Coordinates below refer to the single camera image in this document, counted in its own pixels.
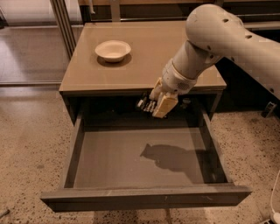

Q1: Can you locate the small metal drawer stopper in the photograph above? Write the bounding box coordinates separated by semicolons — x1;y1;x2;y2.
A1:
180;98;191;109

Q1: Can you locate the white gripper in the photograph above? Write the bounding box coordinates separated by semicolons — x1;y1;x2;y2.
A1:
149;59;198;118

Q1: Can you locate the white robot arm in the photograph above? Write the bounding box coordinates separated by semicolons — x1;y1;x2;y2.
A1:
150;4;280;118

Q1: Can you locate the grey drawer cabinet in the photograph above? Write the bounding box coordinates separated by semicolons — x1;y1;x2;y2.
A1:
59;20;228;126

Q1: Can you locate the white ceramic bowl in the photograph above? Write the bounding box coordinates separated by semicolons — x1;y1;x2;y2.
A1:
94;40;131;63

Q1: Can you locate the white cable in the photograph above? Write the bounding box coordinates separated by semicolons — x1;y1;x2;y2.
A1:
269;170;280;224

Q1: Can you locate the dark object on floor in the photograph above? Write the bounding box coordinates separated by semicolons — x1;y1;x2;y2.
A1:
261;101;277;118

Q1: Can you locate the metal shelf frame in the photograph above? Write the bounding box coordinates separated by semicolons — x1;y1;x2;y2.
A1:
51;0;280;60

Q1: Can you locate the black rxbar chocolate bar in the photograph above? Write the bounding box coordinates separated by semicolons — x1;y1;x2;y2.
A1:
136;93;157;114

